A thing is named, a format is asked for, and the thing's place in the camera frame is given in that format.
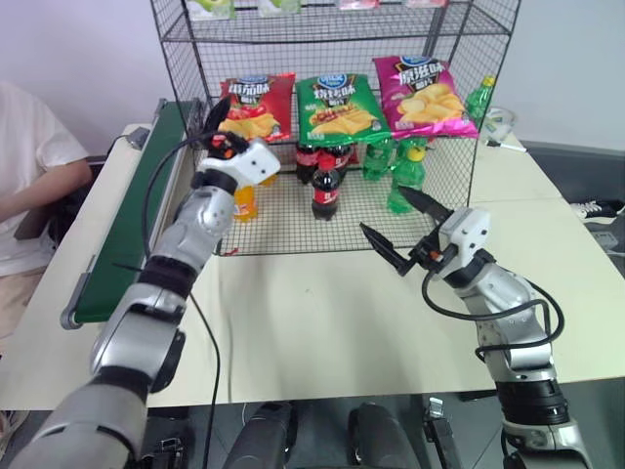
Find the cola bottle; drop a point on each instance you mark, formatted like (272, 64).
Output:
(325, 193)
(305, 161)
(343, 158)

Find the green and white snack package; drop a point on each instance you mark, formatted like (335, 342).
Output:
(279, 5)

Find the green belt conveyor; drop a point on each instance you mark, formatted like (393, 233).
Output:
(127, 220)

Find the black metal bracket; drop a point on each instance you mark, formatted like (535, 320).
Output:
(442, 430)

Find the magenta chip bag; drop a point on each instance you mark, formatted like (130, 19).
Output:
(422, 95)

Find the green soda bottle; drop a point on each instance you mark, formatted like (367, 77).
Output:
(406, 181)
(378, 161)
(480, 100)

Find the white marker pen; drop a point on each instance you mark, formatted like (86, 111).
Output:
(508, 146)

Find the orange soda bottle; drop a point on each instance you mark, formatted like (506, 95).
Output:
(245, 202)

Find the dark rounded shape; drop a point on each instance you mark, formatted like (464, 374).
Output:
(381, 435)
(263, 435)

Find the red chip bag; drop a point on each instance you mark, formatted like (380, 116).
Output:
(259, 105)

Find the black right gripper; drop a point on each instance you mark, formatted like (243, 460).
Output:
(426, 255)

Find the red snack package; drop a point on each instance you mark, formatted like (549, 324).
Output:
(359, 4)

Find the brown flat phone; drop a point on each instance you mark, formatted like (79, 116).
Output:
(31, 223)

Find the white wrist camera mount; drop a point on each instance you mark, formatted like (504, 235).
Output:
(469, 229)
(256, 163)

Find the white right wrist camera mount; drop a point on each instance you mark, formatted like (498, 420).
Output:
(469, 229)

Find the person in white shirt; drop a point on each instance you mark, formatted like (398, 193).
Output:
(29, 137)

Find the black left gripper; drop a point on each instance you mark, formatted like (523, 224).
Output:
(223, 143)

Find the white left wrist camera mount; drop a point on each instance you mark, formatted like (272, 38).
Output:
(256, 163)

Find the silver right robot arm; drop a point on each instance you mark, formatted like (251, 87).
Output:
(503, 293)

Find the grey conveyor control box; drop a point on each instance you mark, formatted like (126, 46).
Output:
(138, 137)

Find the green chip bag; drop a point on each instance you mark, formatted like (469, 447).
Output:
(342, 110)

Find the black and white sneaker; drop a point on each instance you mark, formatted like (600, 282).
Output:
(595, 208)

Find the clear plastic container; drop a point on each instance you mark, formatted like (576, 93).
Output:
(499, 122)

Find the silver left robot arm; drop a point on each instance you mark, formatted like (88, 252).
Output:
(195, 220)

